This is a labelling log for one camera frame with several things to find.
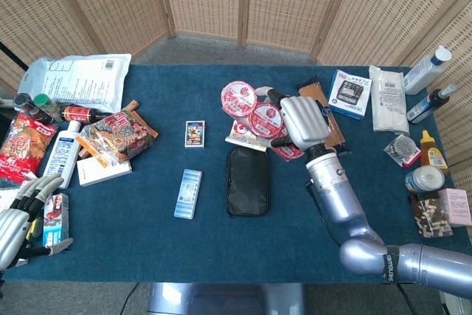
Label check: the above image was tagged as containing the white yellow sachet pack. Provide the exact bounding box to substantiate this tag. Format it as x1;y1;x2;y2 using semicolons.
225;119;268;153

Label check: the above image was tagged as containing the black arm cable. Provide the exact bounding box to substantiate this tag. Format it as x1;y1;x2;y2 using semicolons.
304;181;344;249

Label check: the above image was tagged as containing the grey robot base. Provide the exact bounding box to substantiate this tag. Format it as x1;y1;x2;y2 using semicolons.
146;282;308;315

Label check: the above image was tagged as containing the blue white Dexin box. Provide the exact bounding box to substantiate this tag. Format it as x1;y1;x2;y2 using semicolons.
327;69;372;121

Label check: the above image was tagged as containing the bottle with green cap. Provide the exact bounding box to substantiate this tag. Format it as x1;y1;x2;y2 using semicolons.
33;93;64;121

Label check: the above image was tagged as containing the dark bottle with black cap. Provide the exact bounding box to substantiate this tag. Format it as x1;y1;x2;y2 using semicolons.
13;92;53;125

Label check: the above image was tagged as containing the blue red toothpaste box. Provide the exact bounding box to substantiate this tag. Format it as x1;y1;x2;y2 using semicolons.
41;193;70;250

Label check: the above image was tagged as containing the white flat cardboard box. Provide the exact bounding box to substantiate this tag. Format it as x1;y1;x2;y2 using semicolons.
76;155;133;187

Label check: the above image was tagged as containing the white printed mailer bag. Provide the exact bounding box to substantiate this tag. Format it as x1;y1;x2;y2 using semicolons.
17;53;133;114

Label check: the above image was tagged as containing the playing card box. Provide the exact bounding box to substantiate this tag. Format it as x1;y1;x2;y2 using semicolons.
184;120;206;150

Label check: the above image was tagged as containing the yellow honey bottle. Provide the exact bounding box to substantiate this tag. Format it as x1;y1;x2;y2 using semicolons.
420;129;449;175

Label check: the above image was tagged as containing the blue tablecloth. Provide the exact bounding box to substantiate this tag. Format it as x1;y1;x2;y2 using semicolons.
2;63;455;284

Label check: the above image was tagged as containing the jar with white lid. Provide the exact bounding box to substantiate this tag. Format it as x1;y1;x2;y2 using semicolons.
403;165;445;194

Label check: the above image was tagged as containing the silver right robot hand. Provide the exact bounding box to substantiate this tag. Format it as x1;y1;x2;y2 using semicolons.
254;86;331;152

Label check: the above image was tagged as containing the light blue box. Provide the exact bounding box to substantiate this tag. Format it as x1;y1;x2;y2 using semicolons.
173;167;204;221

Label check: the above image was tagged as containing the white plastic bag with barcode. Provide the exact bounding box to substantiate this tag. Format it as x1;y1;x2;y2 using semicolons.
368;64;411;135

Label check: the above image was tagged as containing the white lotion bottle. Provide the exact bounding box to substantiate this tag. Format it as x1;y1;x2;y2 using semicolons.
43;120;83;190

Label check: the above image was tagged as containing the round metal item in bag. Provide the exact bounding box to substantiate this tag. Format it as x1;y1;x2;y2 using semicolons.
383;134;423;168

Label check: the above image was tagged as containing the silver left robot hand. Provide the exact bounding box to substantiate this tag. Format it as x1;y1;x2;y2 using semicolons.
0;173;75;271

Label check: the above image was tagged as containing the clear bag of mixed candy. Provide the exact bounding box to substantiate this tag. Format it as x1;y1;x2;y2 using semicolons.
409;193;454;239

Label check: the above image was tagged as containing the clear spray bottle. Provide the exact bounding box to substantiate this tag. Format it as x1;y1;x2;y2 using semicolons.
403;45;453;96

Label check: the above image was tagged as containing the dark sauce bottle red label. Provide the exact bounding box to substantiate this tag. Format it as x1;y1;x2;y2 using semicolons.
60;105;112;125

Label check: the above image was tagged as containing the red snack bag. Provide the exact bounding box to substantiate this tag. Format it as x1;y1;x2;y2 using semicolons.
0;111;59;184

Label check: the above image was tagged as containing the orange flat packet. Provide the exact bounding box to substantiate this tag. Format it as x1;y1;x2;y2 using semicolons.
76;122;159;169

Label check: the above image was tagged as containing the pink box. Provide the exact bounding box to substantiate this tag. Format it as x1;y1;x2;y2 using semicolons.
437;187;472;228

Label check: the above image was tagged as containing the brown chocolate bar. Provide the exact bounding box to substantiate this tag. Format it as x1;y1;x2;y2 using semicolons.
297;75;350;156

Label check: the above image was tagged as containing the colourful printed snack bag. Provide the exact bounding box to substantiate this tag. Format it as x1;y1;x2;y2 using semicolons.
79;109;158;165

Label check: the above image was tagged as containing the black zip pouch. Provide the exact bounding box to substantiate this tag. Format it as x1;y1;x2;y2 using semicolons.
225;145;270;218

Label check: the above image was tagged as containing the red white yogurt cup pack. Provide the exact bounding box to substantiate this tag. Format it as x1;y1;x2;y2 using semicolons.
220;79;308;162

